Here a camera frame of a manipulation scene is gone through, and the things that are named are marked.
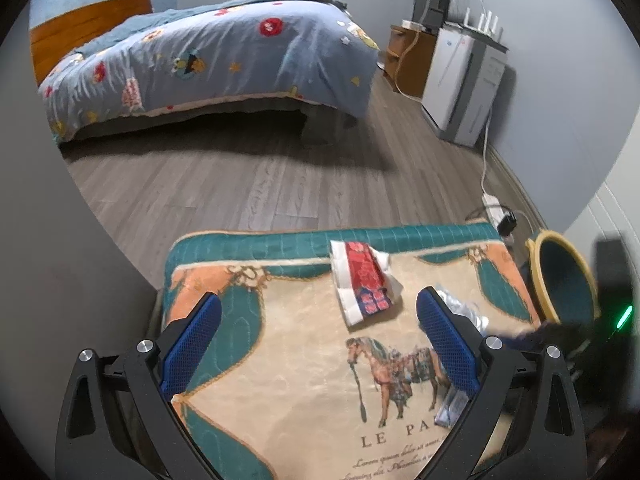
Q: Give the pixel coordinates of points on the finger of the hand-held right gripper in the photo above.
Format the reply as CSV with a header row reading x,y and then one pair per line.
x,y
550,335

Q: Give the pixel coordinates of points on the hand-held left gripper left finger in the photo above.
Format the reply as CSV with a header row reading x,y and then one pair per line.
x,y
192,345

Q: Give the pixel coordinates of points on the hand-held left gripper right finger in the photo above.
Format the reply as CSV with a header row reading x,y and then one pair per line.
x,y
447,345

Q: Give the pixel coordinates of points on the clear plastic wrapper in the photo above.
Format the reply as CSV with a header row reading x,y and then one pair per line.
x,y
465,310

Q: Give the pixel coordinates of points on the yellow rimmed teal bin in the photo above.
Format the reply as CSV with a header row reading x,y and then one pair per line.
x,y
565,280

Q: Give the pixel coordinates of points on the clear printed plastic packet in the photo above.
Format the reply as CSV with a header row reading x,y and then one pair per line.
x,y
450,407

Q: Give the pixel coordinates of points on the white panelled wardrobe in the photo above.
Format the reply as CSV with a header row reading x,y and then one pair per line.
x,y
605,210

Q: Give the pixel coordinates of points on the red white packet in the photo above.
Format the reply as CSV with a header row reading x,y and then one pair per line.
x,y
365,280

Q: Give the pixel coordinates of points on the teal orange printed tablecloth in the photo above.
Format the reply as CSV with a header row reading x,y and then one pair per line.
x,y
300,360

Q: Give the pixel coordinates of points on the black plug adapter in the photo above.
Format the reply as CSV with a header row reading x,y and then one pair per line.
x,y
509,225

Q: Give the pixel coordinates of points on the white power strip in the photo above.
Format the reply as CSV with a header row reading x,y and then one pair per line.
x,y
492,207

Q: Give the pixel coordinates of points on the bed with grey skirt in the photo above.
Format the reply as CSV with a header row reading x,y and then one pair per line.
x,y
320,125

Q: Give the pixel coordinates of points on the white router with antennas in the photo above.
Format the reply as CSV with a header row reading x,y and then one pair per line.
x,y
482,25

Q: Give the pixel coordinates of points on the wooden nightstand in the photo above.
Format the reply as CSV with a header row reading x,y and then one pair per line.
x,y
407,60

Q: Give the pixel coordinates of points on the bed with blue duvet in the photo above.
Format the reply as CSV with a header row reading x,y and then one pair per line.
x,y
225,50

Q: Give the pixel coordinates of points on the wooden headboard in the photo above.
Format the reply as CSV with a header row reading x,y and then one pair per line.
x,y
75,35

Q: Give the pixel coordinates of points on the black monitor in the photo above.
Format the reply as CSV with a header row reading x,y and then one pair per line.
x,y
432,0

